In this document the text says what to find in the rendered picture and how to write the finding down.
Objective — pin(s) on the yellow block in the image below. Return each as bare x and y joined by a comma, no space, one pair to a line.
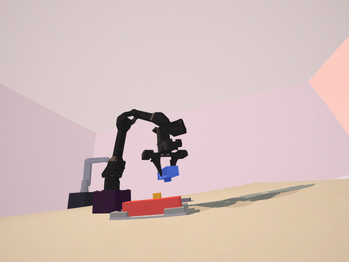
157,195

